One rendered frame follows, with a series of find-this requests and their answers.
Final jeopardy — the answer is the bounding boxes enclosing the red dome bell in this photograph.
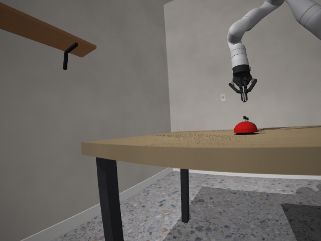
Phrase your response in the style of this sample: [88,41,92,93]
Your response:
[234,116,258,135]

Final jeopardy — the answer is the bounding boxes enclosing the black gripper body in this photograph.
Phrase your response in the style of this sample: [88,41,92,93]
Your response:
[232,64,252,86]

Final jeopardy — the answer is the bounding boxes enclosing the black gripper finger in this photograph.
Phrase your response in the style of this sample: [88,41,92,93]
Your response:
[244,77,257,102]
[229,78,245,102]

